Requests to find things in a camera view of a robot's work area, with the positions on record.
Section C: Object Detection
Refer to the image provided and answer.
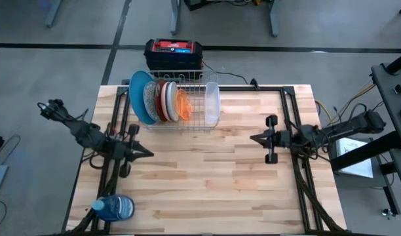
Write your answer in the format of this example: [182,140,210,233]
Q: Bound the red plate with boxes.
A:
[153,79,167,123]

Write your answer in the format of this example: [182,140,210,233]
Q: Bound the blue plastic bottle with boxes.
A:
[91,193,136,223]

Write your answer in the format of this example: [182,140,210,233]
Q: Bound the grey desk leg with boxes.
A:
[269,0,280,37]
[169,0,183,36]

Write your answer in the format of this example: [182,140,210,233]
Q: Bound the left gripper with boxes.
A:
[112,123,155,178]

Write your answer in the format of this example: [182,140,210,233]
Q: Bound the clear plastic utensil holder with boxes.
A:
[204,81,221,126]

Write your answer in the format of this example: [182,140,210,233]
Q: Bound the metal wire dish rack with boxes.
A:
[138,69,221,133]

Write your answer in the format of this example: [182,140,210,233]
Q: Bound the floral patterned plate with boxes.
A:
[143,80,162,123]

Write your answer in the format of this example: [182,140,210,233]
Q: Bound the black floor cable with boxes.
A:
[0,193,12,234]

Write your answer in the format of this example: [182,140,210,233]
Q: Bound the yellow cable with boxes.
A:
[315,83,377,123]

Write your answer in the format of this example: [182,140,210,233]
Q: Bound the blue-grey desk leg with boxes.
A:
[44,0,63,29]

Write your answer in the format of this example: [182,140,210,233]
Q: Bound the white plate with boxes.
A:
[166,81,181,123]

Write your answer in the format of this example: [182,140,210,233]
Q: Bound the black side desk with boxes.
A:
[330,49,401,216]

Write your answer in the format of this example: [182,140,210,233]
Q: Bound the white paper sheet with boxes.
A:
[334,136,374,180]

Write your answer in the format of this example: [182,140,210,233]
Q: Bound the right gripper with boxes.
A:
[250,114,295,165]

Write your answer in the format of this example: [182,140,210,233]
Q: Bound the red black power station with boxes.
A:
[143,38,204,71]

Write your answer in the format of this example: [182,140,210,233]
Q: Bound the black power cable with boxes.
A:
[201,60,261,90]

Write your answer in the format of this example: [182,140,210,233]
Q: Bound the black equipment under desk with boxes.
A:
[183,0,274,11]

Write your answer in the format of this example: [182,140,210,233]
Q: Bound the black aluminium table frame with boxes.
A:
[61,84,347,236]

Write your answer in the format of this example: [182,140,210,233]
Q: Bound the large blue plate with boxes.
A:
[128,69,159,126]

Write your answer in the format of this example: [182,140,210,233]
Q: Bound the orange transparent plate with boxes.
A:
[176,88,193,121]

